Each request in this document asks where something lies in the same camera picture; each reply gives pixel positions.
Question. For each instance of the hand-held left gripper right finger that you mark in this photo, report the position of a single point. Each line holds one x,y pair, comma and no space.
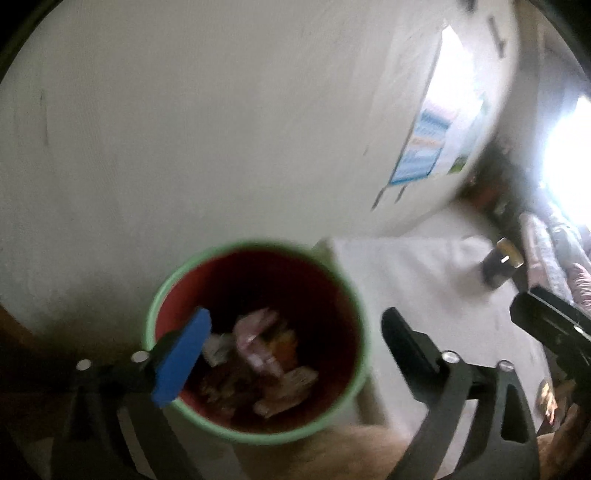
406,344

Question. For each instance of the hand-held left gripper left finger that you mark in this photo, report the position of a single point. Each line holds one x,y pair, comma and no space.
182,360

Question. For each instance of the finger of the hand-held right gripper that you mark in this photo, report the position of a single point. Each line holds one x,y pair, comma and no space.
545,314

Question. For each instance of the heap of mixed wrappers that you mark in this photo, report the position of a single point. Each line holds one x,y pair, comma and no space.
258,346

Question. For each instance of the green bin with red inside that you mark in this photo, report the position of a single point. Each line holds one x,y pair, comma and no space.
286,286

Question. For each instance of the pink quilt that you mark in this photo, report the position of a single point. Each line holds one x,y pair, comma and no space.
582,286

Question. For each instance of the dark blue yellow mug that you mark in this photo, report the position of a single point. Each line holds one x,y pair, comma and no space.
496,270

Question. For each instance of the white tablecloth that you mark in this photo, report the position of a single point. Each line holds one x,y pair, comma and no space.
415,277

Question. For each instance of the bed with plaid sheet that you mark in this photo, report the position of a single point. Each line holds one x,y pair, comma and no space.
535,244

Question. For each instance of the tan fuzzy cloth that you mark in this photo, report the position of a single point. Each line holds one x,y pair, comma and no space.
346,454
563,452

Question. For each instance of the dark shelf unit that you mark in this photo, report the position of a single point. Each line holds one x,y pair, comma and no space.
498,194

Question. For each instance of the bright window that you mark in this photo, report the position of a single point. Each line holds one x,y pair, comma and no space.
572,157

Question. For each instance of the green chart wall poster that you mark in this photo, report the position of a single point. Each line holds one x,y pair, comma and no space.
465,161

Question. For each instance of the white chart wall poster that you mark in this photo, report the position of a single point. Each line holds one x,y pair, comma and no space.
452,92

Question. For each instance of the dark wall rail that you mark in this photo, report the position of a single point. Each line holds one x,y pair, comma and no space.
498,39

